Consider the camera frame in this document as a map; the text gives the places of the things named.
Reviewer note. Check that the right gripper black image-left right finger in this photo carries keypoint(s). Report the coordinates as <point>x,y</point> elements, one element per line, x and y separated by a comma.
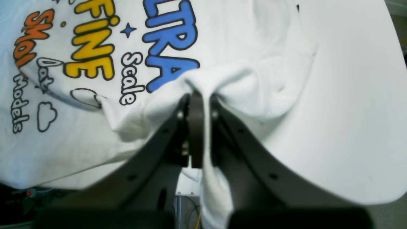
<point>267,194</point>

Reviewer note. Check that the white printed T-shirt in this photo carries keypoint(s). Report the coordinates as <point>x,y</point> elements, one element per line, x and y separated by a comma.
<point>85,83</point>

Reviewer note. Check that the right gripper black image-left left finger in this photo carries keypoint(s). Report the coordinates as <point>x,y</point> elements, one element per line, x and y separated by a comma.
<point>139,194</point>

